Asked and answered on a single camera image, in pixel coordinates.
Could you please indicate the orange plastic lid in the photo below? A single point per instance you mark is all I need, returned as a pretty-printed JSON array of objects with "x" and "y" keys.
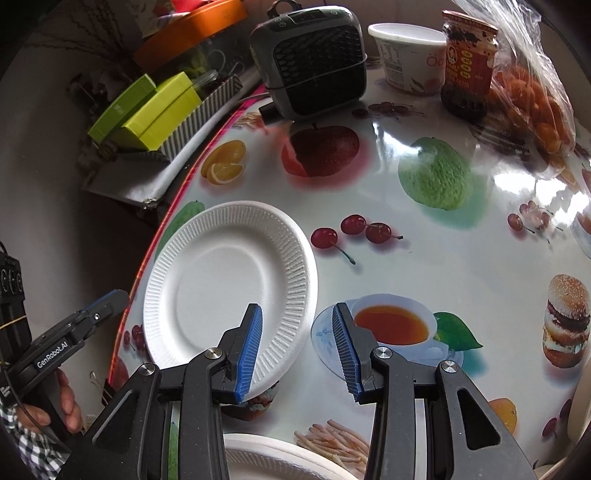
[{"x": 194, "y": 33}]

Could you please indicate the grey portable heater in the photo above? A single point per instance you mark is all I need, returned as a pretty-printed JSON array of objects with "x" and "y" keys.
[{"x": 314, "y": 60}]

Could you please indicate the red label sauce jar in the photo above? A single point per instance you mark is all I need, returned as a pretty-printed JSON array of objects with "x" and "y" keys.
[{"x": 466, "y": 69}]

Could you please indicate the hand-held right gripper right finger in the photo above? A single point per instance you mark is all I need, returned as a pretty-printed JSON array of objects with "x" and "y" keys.
[{"x": 344, "y": 351}]

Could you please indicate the striped cardboard box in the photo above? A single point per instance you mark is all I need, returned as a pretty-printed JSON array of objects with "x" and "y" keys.
[{"x": 199, "y": 121}]

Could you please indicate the green cardboard box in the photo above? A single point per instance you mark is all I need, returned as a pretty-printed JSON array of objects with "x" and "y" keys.
[
  {"x": 120, "y": 108},
  {"x": 161, "y": 115}
]

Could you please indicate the person's left forearm checkered sleeve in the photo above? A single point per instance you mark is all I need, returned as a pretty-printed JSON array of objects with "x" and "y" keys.
[{"x": 32, "y": 447}]

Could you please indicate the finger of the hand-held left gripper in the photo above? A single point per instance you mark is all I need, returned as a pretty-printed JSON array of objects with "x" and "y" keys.
[{"x": 104, "y": 307}]

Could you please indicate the plastic bag of oranges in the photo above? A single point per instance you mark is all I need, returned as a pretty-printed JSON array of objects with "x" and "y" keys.
[{"x": 531, "y": 101}]

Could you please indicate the white plastic tub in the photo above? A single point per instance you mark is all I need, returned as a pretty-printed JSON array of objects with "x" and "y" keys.
[{"x": 406, "y": 60}]

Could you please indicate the white cardboard sheet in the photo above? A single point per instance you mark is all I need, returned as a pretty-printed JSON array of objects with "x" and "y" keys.
[{"x": 134, "y": 184}]

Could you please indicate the white ribbed paper plate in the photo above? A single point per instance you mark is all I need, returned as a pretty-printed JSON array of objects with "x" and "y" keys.
[
  {"x": 221, "y": 277},
  {"x": 277, "y": 459}
]

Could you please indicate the black binder clip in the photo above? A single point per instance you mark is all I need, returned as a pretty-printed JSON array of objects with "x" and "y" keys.
[{"x": 108, "y": 390}]

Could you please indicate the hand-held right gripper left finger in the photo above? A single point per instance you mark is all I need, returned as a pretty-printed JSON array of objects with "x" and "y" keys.
[{"x": 249, "y": 351}]

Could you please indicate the person's left hand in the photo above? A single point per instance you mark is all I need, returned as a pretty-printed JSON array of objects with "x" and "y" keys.
[{"x": 70, "y": 406}]

